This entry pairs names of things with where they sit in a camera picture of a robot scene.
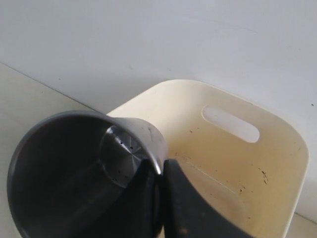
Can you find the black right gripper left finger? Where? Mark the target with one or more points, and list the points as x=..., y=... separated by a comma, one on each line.
x=142, y=215

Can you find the stainless steel cup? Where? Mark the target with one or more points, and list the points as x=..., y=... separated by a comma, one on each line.
x=68, y=175

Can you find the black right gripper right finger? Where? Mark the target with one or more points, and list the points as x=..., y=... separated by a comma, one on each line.
x=187, y=214

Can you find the cream plastic bin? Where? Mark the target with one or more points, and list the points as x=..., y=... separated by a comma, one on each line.
x=246, y=162

